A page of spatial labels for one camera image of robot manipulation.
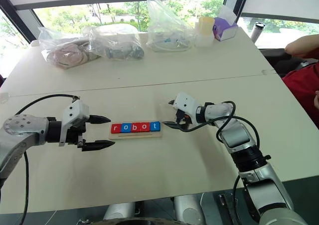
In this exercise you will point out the plastic bag with grey items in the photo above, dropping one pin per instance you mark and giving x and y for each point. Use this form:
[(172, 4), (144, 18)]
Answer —
[(117, 44)]

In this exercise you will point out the yellow plastic cup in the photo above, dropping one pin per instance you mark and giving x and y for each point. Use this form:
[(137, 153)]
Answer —
[(207, 25)]

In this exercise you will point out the bystander bare forearm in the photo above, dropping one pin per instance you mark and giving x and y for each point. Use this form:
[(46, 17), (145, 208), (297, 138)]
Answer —
[(302, 46)]

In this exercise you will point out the wooden letter tray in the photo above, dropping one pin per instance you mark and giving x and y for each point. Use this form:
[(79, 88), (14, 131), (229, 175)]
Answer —
[(134, 135)]

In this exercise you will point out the bystander red shirt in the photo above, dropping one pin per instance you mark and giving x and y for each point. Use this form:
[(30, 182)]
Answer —
[(302, 85)]

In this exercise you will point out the purple tissue box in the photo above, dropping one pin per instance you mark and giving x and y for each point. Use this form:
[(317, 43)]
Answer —
[(225, 31)]

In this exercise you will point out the translucent plastic container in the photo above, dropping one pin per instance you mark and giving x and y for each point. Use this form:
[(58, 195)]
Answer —
[(203, 40)]

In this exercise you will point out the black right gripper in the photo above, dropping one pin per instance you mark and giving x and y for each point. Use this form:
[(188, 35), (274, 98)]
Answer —
[(183, 120)]

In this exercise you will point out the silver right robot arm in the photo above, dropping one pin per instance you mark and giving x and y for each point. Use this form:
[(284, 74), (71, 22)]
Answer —
[(239, 135)]

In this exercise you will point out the white tissue sheet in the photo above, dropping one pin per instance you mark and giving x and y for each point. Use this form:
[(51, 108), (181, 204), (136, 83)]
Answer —
[(227, 14)]

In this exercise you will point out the bystander bare hand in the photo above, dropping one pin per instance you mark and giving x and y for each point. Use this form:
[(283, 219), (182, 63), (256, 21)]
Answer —
[(317, 95)]

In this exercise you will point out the dark chair beside bystander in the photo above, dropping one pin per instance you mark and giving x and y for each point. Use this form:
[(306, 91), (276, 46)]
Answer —
[(281, 63)]

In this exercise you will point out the silver bottle with black cap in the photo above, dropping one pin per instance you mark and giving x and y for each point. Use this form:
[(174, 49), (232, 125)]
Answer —
[(257, 33)]

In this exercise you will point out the plastic bag with pink items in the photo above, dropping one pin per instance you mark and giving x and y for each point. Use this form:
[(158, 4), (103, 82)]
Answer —
[(64, 53)]

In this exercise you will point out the red letter tile r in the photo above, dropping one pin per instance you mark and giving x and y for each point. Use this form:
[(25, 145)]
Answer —
[(115, 128)]

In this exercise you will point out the blue letter tile t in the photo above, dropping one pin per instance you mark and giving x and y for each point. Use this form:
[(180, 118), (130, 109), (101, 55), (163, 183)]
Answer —
[(154, 126)]

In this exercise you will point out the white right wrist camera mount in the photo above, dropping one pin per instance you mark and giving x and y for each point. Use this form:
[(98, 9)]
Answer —
[(185, 102)]

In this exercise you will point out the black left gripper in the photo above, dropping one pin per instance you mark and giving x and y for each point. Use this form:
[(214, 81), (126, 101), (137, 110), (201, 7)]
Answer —
[(74, 135)]

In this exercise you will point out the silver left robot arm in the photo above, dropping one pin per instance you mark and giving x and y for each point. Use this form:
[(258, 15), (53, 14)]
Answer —
[(17, 132)]

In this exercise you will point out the blue letter tile o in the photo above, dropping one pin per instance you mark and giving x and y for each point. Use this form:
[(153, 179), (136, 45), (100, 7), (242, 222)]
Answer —
[(125, 128)]

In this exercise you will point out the white rounded robot leg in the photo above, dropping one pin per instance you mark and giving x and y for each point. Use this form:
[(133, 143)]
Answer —
[(119, 211), (188, 208)]

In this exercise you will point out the red letter tile b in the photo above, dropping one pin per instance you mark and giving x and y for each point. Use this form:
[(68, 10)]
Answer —
[(135, 127)]

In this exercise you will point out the red letter tile o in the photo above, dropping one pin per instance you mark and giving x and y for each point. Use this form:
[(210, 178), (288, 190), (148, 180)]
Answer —
[(145, 127)]

